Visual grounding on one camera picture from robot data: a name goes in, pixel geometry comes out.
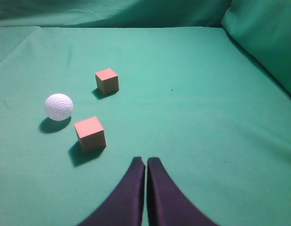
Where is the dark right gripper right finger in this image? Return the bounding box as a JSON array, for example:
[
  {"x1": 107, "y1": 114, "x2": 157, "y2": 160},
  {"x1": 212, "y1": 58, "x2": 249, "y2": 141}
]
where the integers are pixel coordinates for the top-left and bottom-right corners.
[{"x1": 147, "y1": 157, "x2": 217, "y2": 226}]

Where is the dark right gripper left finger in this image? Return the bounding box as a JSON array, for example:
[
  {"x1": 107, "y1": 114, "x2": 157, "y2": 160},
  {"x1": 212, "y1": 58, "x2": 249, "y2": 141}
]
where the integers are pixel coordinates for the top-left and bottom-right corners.
[{"x1": 80, "y1": 157, "x2": 146, "y2": 226}]

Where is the white golf ball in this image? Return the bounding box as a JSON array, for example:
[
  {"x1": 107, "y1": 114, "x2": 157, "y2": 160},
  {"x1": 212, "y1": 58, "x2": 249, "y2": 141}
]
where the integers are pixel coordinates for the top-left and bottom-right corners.
[{"x1": 45, "y1": 94, "x2": 74, "y2": 121}]

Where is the near wooden cube block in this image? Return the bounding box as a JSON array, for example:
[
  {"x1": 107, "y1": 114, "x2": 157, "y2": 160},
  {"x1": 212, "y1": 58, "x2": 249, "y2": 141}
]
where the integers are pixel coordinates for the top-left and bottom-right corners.
[{"x1": 74, "y1": 116, "x2": 106, "y2": 153}]

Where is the wooden cube block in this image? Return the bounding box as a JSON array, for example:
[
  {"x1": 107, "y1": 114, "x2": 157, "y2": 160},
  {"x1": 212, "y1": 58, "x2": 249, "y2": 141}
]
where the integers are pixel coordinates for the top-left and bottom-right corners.
[
  {"x1": 95, "y1": 68, "x2": 119, "y2": 95},
  {"x1": 74, "y1": 116, "x2": 106, "y2": 153}
]

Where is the far wooden cube block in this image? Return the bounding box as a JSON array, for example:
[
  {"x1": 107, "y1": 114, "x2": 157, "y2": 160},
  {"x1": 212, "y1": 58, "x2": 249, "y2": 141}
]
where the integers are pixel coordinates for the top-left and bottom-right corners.
[{"x1": 95, "y1": 68, "x2": 119, "y2": 95}]

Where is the green table cloth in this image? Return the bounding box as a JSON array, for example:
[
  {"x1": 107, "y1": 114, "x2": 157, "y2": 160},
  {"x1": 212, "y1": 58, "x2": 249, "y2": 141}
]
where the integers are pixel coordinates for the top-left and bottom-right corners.
[{"x1": 0, "y1": 0, "x2": 291, "y2": 226}]

